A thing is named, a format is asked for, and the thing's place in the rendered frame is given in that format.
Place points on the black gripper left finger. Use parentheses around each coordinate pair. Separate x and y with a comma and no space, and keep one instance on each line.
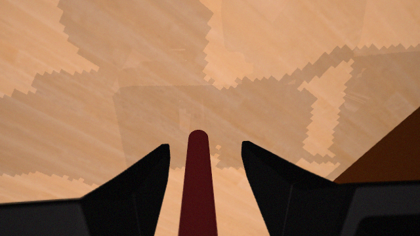
(127,205)

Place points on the red peg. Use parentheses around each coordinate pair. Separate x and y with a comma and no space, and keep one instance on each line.
(197,214)

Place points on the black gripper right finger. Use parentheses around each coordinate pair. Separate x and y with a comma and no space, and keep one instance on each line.
(296,202)

